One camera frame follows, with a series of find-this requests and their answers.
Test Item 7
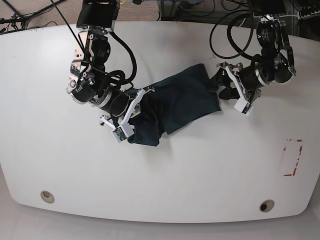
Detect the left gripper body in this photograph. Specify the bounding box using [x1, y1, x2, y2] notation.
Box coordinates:
[238, 65, 263, 100]

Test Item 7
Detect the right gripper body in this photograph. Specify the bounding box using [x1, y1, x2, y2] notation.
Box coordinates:
[103, 91, 138, 123]

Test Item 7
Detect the dark teal T-shirt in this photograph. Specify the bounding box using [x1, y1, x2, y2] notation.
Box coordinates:
[127, 63, 221, 147]

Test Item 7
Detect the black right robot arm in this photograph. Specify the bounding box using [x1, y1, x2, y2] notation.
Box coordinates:
[66, 0, 138, 123]

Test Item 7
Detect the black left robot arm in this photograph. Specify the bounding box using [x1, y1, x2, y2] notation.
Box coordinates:
[212, 0, 296, 103]

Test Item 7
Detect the red tape rectangle marking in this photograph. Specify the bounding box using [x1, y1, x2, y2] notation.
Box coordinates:
[280, 139, 304, 177]

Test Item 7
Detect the white power strip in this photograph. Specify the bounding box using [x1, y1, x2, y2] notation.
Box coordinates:
[297, 7, 320, 20]

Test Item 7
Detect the black tripod stand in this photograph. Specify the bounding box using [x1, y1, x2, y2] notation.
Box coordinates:
[0, 0, 55, 35]

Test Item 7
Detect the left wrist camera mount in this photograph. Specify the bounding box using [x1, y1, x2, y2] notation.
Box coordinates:
[216, 62, 255, 116]

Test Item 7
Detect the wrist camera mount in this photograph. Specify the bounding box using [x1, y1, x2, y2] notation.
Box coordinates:
[98, 87, 155, 143]
[216, 62, 255, 116]

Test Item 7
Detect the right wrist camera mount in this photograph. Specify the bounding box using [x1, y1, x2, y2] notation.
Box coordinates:
[98, 87, 155, 143]

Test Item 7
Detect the grey metal frame leg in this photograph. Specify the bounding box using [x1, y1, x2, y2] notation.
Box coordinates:
[156, 0, 182, 21]

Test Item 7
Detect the left table cable grommet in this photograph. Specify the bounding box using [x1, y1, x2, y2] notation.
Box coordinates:
[40, 190, 55, 204]

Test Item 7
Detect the table cable grommet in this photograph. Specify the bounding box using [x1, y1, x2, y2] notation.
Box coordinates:
[259, 199, 275, 213]
[40, 190, 55, 204]

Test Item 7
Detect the right table cable grommet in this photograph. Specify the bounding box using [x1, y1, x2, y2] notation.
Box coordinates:
[259, 199, 275, 213]

